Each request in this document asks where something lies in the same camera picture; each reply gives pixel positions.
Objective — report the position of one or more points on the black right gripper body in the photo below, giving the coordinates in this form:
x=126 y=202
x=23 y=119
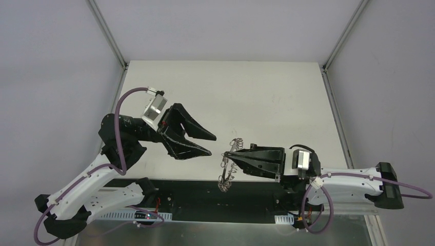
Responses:
x=280 y=163

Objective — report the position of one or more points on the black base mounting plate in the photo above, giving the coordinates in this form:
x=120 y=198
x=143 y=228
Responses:
x=244 y=202

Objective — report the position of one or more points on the white slotted cable duct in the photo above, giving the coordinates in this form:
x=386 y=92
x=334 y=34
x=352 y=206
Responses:
x=284 y=219
x=128 y=215

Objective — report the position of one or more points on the white slotted cable duct right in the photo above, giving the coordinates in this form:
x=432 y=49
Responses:
x=284 y=219

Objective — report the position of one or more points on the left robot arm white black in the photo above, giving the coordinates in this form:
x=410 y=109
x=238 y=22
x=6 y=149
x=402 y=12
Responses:
x=68 y=211

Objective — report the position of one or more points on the white slotted cable duct left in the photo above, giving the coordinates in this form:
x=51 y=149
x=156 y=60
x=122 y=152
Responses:
x=128 y=215

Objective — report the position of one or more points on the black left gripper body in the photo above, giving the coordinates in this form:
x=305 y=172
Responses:
x=166 y=128

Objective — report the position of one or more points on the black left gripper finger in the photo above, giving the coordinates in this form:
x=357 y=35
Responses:
x=183 y=123
x=189 y=150

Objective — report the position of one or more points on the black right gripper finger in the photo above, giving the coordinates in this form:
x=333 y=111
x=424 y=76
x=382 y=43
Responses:
x=259 y=169
x=254 y=153

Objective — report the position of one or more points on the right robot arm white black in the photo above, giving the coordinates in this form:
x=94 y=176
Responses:
x=375 y=185

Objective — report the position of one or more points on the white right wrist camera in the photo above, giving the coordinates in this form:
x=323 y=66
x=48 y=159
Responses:
x=301 y=162

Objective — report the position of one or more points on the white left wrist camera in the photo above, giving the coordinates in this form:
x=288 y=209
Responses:
x=154 y=108

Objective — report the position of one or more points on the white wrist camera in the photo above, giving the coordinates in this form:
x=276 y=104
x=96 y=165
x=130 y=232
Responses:
x=154 y=108
x=301 y=162

